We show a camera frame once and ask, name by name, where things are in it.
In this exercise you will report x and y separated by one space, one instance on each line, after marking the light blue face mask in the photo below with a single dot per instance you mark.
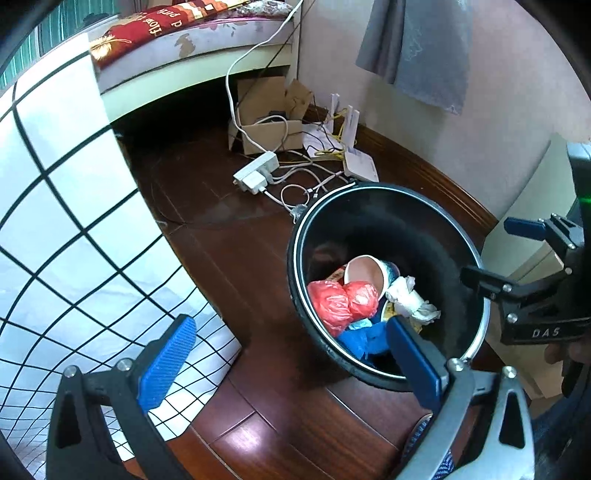
360 326

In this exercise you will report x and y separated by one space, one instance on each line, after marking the person's right hand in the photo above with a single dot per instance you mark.
554 354

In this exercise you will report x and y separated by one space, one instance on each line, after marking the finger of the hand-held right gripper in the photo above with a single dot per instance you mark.
521 226
498 288

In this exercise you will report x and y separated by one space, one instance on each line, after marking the red plastic bag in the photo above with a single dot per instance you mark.
332 300

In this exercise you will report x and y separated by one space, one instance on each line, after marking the white power strip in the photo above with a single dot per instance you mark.
256 173

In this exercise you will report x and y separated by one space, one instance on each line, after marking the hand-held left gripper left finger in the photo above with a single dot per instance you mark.
166 364

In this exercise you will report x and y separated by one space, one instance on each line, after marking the blue grey curtain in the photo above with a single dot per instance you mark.
415 55

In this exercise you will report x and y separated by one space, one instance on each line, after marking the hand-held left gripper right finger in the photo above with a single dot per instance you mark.
415 364

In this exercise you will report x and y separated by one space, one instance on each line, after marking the large sliding window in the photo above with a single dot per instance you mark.
60 27

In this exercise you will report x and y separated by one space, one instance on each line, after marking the cardboard box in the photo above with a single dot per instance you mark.
258 134

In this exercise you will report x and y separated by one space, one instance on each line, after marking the white black checkered tablecloth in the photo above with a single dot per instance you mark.
69 230

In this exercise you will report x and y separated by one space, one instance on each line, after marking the floral pillow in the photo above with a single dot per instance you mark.
258 7

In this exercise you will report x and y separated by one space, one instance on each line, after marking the blue cloth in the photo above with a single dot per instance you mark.
364 341

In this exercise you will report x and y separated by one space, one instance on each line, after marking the blue striped clothing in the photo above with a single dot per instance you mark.
425 438

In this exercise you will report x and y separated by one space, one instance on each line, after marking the black round trash bin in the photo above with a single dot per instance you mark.
369 221

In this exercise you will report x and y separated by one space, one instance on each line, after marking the blue white paper cup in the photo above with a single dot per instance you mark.
364 277

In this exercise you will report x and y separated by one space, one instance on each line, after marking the white router with antennas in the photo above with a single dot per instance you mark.
360 166

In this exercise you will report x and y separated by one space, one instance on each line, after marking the bed with floral mattress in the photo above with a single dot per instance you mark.
207 69

